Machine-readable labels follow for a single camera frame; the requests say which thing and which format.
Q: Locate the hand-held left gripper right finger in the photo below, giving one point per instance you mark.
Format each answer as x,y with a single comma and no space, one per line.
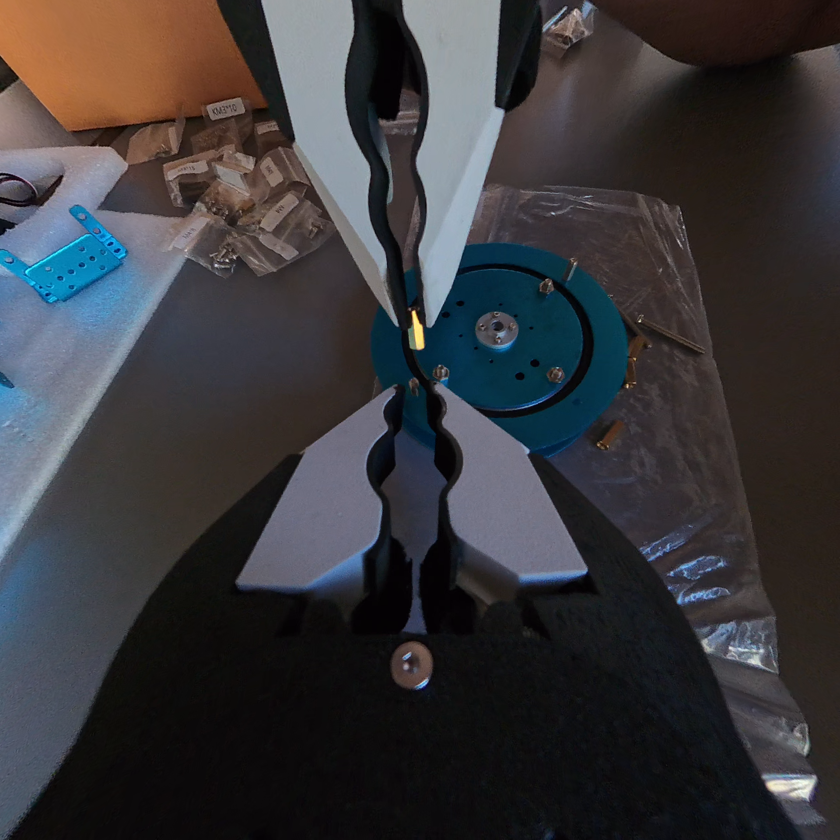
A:
518,525

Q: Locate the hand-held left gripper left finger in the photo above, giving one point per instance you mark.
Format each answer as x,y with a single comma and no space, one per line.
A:
308,525

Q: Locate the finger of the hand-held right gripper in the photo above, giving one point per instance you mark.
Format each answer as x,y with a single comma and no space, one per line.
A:
315,98
459,98

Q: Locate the blue turntable bearing assembly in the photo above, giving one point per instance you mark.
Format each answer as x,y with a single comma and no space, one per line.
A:
525,308

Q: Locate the person's right forearm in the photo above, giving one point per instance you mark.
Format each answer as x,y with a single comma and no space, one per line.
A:
722,26

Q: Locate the grey desk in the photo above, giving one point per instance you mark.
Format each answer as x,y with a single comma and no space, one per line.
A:
262,361

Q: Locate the pile of small hardware bags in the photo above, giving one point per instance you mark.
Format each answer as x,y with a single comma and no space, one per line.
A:
249,190

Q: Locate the orange cardboard box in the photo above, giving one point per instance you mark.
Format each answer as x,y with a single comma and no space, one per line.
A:
131,59

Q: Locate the clear plastic bag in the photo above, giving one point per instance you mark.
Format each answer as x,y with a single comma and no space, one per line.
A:
689,459

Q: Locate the white foam block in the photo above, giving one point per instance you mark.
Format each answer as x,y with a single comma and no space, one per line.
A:
85,177

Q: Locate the white foam tray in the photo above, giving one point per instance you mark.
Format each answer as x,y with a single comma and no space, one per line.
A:
52,394

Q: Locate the blue metal U bracket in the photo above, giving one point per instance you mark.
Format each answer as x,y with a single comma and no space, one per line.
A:
72,269

